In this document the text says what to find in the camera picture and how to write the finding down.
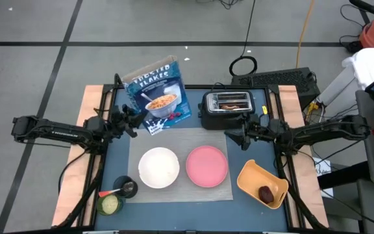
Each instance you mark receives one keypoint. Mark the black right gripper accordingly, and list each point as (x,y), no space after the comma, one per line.
(258,126)

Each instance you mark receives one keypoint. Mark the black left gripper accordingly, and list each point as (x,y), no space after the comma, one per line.
(120,117)

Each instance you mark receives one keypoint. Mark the brown toast slice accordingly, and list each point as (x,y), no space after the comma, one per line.
(230,107)

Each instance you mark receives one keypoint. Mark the pink plastic plate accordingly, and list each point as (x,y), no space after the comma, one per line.
(206,166)

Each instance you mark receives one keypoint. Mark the blue frosted flakes cereal box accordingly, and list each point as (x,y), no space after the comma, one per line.
(161,87)

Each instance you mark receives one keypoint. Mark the dark red apple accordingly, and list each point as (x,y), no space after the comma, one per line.
(266,194)

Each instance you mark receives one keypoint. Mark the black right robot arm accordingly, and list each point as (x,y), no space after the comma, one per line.
(323,130)

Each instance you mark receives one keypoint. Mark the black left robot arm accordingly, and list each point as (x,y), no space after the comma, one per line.
(54,130)

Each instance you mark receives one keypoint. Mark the black and chrome toaster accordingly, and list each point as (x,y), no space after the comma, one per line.
(219,118)

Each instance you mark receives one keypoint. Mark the yellow tag on right gripper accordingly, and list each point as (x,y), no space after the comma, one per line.
(264,110)

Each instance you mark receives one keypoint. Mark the yellow plastic basket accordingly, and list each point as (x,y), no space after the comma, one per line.
(252,178)

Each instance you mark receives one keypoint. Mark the grey woven placemat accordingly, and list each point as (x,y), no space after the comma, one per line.
(180,139)

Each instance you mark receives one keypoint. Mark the white ceramic bowl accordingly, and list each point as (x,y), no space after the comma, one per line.
(158,167)

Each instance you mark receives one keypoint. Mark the black cup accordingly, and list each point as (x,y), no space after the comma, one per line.
(119,182)

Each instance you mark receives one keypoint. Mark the black computer case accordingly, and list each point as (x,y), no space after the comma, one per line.
(271,79)

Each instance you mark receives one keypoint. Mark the yellow plug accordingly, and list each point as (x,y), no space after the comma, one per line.
(313,106)

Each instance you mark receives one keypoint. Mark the green cup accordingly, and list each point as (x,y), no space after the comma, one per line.
(109,205)

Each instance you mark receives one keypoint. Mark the white paper sheet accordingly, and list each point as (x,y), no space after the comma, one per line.
(322,169)

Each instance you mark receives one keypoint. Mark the white cloth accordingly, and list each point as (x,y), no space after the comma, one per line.
(369,63)

